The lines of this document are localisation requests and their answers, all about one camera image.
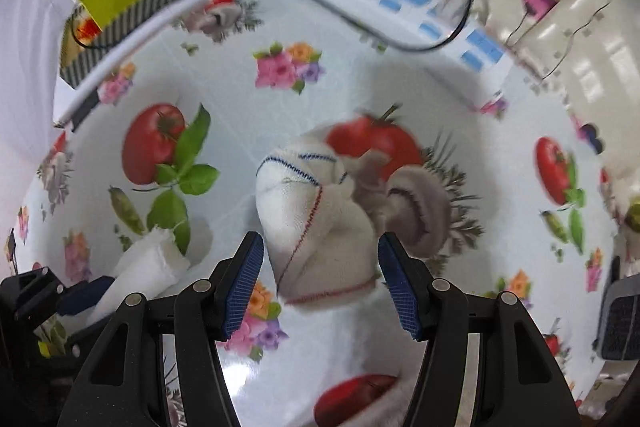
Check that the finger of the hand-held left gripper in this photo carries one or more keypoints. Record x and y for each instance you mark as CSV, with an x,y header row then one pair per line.
x,y
85,299

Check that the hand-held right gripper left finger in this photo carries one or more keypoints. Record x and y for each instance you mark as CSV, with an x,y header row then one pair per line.
x,y
245,287

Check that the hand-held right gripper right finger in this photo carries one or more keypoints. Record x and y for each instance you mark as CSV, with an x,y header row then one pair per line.
x,y
400,292

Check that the white cloth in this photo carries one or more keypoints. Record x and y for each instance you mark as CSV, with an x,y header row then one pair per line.
x,y
145,267

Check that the white sock with red stitching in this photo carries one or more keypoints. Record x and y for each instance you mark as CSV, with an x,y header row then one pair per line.
x,y
310,232

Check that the floral printed tablecloth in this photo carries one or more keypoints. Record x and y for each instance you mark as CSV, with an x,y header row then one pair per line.
x,y
350,82

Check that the striped tray box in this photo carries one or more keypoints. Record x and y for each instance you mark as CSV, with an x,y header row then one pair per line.
x,y
100,44

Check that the white blue power strip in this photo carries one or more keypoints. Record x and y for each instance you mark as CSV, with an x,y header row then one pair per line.
x,y
410,7

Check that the striped curtain with hearts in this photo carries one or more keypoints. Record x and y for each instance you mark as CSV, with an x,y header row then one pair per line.
x,y
575,32

